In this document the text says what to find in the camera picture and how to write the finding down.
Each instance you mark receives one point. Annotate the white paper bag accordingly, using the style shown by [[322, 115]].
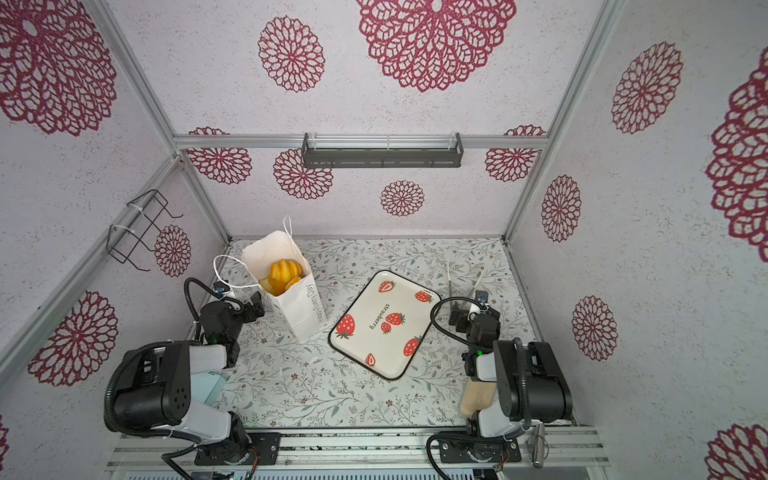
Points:
[[301, 306]]

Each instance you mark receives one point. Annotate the light green box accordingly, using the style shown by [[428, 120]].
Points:
[[207, 387]]

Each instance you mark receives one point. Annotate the metal tongs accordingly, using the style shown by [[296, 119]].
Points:
[[463, 279]]

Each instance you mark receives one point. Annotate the long braided orange bread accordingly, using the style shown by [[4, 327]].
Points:
[[272, 286]]

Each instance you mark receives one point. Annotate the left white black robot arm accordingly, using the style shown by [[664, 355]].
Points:
[[149, 394]]

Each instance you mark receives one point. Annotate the metal handled tool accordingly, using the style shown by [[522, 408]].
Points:
[[538, 446]]

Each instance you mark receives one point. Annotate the black wire wall rack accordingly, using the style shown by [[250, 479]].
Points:
[[123, 240]]

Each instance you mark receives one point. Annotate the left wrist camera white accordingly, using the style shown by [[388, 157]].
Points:
[[223, 289]]

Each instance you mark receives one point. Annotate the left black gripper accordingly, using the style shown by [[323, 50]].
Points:
[[258, 306]]

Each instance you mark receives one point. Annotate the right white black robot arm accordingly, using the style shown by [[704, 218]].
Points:
[[530, 387]]

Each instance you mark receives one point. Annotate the black wall shelf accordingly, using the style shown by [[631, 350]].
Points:
[[385, 153]]

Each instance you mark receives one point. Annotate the white tray black rim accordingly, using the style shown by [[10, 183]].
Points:
[[384, 326]]

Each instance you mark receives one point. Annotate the yellow bun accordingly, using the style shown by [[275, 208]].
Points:
[[285, 270]]

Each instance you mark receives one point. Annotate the beige sponge block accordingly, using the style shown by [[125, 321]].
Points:
[[477, 395]]

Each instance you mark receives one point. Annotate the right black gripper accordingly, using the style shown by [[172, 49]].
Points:
[[464, 317]]

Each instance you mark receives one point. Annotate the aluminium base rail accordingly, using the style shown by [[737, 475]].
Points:
[[357, 448]]

